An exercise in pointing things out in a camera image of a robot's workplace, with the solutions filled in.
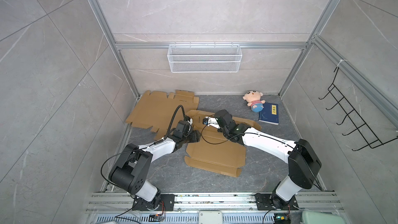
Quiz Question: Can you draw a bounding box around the brown cardboard box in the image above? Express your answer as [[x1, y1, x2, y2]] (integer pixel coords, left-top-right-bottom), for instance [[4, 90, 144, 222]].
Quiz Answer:
[[184, 110, 246, 177]]

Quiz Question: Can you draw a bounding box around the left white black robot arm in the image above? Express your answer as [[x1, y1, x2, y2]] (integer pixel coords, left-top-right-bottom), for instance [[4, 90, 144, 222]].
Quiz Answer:
[[108, 117, 201, 209]]

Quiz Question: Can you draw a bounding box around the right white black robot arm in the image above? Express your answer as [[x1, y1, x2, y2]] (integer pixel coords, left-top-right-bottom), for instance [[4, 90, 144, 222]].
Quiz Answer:
[[202, 110, 322, 209]]

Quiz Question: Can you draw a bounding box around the white electrical box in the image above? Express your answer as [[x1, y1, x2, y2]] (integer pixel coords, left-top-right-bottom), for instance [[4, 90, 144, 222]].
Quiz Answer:
[[198, 211, 223, 224]]

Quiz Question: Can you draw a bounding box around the flat brown cardboard sheet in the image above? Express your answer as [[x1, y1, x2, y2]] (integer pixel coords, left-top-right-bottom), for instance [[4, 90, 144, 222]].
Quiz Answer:
[[126, 90, 199, 140]]

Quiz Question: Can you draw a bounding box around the plush doll striped shirt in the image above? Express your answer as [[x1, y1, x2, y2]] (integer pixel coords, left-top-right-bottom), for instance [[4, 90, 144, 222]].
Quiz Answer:
[[243, 90, 265, 113]]

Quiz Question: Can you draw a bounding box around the dark blue book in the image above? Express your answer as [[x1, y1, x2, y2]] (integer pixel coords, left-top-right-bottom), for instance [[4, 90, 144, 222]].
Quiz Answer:
[[259, 102, 279, 125]]

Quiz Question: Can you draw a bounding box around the pale green container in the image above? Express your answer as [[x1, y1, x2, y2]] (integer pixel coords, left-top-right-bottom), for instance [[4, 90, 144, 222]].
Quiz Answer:
[[301, 210, 346, 224]]

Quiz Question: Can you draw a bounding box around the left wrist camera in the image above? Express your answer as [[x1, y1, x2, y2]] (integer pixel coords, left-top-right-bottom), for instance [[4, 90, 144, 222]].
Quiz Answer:
[[184, 116, 193, 127]]

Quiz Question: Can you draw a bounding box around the white wire mesh basket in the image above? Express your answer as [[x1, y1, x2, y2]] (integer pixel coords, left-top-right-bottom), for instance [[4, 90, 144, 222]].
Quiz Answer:
[[167, 44, 243, 73]]

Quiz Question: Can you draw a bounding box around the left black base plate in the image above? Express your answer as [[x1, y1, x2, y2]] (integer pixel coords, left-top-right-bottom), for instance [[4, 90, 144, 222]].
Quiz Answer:
[[133, 194, 175, 211]]

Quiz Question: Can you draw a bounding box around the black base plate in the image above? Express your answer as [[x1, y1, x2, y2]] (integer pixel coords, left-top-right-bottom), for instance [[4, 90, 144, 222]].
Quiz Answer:
[[254, 193, 298, 211], [133, 194, 175, 211]]

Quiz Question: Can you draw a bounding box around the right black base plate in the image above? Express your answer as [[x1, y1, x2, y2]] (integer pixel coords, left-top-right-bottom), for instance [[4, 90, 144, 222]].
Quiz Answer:
[[254, 193, 298, 211]]

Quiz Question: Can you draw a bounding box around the aluminium mounting rail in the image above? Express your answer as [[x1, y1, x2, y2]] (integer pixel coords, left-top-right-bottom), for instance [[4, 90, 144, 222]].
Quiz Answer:
[[84, 192, 344, 213]]

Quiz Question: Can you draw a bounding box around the black wire hook rack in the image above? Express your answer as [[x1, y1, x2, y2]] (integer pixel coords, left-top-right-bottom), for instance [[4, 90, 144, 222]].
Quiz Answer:
[[318, 67, 398, 151]]

